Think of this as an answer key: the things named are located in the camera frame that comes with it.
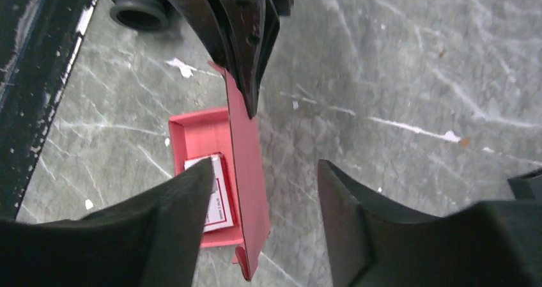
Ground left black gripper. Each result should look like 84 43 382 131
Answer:
168 0 294 118

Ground red paper box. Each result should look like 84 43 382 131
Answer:
169 63 270 281

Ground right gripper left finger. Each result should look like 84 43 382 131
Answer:
1 159 214 286

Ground small red white box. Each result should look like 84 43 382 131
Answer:
184 153 234 233

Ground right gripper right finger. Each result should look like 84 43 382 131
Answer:
317 160 541 286

